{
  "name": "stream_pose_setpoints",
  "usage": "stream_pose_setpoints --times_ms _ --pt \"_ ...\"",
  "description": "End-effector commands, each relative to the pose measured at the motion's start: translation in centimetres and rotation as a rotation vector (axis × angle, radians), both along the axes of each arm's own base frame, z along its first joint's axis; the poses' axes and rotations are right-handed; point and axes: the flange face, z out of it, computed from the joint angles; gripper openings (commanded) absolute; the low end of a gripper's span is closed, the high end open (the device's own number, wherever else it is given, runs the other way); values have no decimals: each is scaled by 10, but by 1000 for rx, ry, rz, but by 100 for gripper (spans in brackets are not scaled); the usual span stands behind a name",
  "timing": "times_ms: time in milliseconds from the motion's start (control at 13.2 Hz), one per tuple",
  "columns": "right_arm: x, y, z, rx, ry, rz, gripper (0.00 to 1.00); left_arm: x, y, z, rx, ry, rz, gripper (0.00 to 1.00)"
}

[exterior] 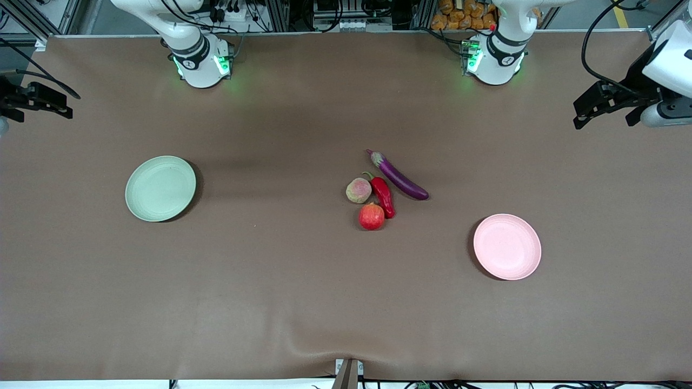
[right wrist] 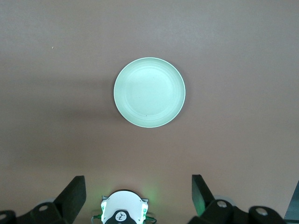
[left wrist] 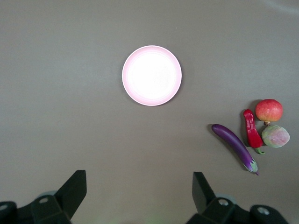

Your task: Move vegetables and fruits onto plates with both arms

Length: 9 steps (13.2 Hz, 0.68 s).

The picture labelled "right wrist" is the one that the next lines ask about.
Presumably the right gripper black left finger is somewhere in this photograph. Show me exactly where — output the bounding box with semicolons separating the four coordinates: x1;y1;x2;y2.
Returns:
0;175;87;224

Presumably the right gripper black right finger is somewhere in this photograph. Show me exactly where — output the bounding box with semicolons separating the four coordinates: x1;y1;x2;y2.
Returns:
186;174;285;224

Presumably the brown table mat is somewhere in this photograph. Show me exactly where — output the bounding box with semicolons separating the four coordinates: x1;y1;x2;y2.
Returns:
0;0;299;224

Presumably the light green round plate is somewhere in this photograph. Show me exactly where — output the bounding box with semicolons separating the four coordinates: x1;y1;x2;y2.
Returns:
113;57;187;128

